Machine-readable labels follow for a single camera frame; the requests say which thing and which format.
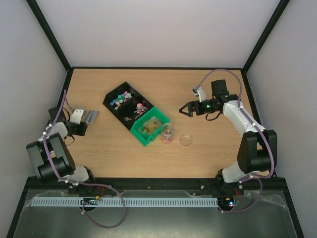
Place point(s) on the green bin with gummies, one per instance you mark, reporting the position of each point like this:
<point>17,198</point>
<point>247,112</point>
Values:
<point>148,126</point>

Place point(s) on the grey slotted cable duct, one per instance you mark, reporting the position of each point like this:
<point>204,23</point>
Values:
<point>128,202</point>

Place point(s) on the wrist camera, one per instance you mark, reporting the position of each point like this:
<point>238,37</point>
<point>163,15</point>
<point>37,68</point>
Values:
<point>199,92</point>
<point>77,115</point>

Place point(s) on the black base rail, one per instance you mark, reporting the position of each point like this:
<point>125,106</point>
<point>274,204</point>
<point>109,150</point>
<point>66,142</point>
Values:
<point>193,186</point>

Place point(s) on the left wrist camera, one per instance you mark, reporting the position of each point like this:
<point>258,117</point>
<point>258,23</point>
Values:
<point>77,115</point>

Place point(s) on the clear jar lid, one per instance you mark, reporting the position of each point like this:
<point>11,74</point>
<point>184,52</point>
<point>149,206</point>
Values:
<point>185,139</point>

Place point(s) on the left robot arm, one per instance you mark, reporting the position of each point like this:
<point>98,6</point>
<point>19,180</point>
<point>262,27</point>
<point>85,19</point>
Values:
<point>49,154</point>

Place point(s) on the black bin with lollipop candies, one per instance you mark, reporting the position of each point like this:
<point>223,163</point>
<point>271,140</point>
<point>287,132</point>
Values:
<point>133,109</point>

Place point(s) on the clear plastic jar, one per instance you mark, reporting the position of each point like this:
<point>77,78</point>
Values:
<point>167,132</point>

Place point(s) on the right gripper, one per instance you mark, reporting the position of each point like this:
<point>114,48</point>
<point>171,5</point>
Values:
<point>193,108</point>

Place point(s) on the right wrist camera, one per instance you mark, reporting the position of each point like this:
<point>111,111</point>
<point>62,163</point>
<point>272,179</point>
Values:
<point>199,92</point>

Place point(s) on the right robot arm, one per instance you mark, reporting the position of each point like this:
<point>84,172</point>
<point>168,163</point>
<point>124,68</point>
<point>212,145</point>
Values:
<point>258,147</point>

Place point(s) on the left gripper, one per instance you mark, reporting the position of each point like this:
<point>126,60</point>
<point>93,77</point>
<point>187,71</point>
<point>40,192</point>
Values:
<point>82,131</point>

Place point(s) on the black bin with star candies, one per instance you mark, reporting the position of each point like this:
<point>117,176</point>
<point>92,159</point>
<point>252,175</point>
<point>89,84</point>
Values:
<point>119,97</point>

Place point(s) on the metal scoop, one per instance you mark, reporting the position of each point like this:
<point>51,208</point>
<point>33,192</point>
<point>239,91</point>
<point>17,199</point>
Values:
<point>91,117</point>

